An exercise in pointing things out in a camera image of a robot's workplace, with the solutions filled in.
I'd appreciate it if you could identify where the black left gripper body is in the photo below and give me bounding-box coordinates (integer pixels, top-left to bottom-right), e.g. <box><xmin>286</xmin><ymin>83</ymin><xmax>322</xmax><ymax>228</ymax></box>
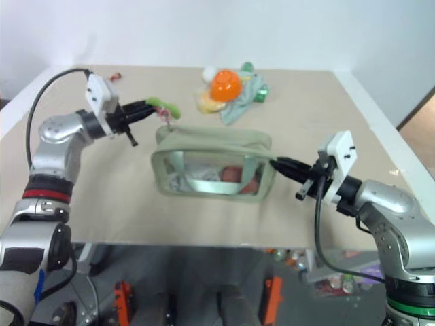
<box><xmin>107</xmin><ymin>103</ymin><xmax>139</xmax><ymax>148</ymax></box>

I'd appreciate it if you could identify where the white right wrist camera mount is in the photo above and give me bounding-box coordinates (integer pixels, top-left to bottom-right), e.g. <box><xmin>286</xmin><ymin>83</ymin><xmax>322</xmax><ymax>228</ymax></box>
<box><xmin>316</xmin><ymin>130</ymin><xmax>360</xmax><ymax>206</ymax></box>

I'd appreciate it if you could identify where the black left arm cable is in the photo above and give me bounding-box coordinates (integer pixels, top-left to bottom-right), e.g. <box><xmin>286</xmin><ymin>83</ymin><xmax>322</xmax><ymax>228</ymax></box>
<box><xmin>28</xmin><ymin>68</ymin><xmax>95</xmax><ymax>170</ymax></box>

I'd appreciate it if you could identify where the white table leg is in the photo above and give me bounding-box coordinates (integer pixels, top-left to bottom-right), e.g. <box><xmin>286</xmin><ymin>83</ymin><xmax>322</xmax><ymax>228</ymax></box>
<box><xmin>304</xmin><ymin>248</ymin><xmax>317</xmax><ymax>276</ymax></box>

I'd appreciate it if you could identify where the pile of colourful cans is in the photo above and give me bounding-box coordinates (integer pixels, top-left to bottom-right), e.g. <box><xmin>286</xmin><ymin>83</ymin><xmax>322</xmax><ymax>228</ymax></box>
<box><xmin>268</xmin><ymin>248</ymin><xmax>307</xmax><ymax>271</ymax></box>

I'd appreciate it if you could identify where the red round item in pouch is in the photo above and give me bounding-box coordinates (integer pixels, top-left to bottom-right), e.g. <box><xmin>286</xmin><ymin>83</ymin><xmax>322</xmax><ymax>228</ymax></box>
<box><xmin>220</xmin><ymin>165</ymin><xmax>244</xmax><ymax>184</ymax></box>

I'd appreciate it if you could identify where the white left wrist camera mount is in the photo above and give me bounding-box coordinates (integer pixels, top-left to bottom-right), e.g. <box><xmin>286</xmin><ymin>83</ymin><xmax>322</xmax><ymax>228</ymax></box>
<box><xmin>84</xmin><ymin>73</ymin><xmax>120</xmax><ymax>135</ymax></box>

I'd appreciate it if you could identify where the white crumpled item in pouch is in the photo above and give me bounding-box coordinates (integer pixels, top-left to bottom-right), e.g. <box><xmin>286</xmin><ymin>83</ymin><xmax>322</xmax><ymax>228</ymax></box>
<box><xmin>169</xmin><ymin>166</ymin><xmax>222</xmax><ymax>190</ymax></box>

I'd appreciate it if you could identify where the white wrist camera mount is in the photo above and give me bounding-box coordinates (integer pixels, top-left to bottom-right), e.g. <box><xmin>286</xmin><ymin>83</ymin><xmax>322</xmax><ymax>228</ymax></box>
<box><xmin>84</xmin><ymin>73</ymin><xmax>120</xmax><ymax>135</ymax></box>
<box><xmin>316</xmin><ymin>130</ymin><xmax>360</xmax><ymax>206</ymax></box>

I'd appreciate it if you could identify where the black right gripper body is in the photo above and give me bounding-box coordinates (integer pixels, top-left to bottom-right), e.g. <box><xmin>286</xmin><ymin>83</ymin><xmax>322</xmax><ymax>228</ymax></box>
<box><xmin>295</xmin><ymin>158</ymin><xmax>337</xmax><ymax>201</ymax></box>

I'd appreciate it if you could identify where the white small ball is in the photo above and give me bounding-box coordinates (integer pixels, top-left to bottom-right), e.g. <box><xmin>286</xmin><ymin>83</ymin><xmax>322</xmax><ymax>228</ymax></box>
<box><xmin>202</xmin><ymin>65</ymin><xmax>218</xmax><ymax>84</ymax></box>

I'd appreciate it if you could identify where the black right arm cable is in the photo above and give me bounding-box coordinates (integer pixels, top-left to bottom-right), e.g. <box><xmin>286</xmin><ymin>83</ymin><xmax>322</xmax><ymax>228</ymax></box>
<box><xmin>313</xmin><ymin>171</ymin><xmax>389</xmax><ymax>283</ymax></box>

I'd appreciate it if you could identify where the green pouch with clear window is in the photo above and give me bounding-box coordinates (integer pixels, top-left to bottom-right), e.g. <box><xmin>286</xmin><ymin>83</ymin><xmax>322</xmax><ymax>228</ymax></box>
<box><xmin>150</xmin><ymin>123</ymin><xmax>275</xmax><ymax>206</ymax></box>

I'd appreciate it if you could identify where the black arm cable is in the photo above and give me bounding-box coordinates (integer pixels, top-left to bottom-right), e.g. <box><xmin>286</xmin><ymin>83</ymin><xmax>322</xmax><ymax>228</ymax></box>
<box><xmin>28</xmin><ymin>68</ymin><xmax>95</xmax><ymax>170</ymax></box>
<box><xmin>313</xmin><ymin>171</ymin><xmax>389</xmax><ymax>283</ymax></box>

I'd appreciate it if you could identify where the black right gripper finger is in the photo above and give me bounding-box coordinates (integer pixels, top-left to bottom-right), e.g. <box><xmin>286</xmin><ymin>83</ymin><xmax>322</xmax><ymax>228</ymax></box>
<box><xmin>269</xmin><ymin>161</ymin><xmax>309</xmax><ymax>183</ymax></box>
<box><xmin>276</xmin><ymin>156</ymin><xmax>313</xmax><ymax>173</ymax></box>

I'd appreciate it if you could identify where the pale teal cloth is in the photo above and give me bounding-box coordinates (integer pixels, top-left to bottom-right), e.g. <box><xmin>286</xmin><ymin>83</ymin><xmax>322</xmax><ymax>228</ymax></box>
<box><xmin>220</xmin><ymin>70</ymin><xmax>269</xmax><ymax>126</ymax></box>

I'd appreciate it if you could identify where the orange black clamp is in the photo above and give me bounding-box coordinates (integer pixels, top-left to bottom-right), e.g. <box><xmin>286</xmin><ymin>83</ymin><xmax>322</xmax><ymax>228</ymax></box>
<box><xmin>264</xmin><ymin>276</ymin><xmax>284</xmax><ymax>324</ymax></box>
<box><xmin>114</xmin><ymin>280</ymin><xmax>134</xmax><ymax>326</ymax></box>

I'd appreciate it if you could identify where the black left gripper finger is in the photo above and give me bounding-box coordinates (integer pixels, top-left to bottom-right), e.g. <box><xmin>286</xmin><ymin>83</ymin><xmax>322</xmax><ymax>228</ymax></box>
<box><xmin>122</xmin><ymin>99</ymin><xmax>155</xmax><ymax>113</ymax></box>
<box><xmin>126</xmin><ymin>107</ymin><xmax>158</xmax><ymax>123</ymax></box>

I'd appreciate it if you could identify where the silver robot torso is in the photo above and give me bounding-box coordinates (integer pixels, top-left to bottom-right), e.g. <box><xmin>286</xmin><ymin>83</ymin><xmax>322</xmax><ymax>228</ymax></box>
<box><xmin>30</xmin><ymin>244</ymin><xmax>103</xmax><ymax>326</ymax></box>

